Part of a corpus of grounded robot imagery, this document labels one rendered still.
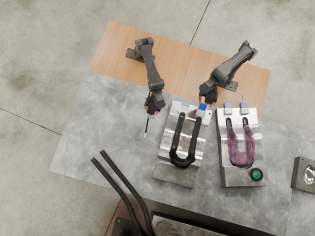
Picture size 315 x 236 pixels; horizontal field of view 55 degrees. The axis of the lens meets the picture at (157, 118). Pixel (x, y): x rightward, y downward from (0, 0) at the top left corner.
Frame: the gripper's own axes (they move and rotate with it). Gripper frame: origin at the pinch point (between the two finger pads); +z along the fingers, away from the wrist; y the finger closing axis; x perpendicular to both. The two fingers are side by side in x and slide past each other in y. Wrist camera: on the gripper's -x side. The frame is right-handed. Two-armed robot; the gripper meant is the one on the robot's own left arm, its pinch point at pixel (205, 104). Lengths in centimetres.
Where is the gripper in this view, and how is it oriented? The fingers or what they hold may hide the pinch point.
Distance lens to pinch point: 183.8
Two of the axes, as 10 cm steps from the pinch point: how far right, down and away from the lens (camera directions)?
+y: 9.6, 2.7, -0.3
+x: 2.1, -6.8, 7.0
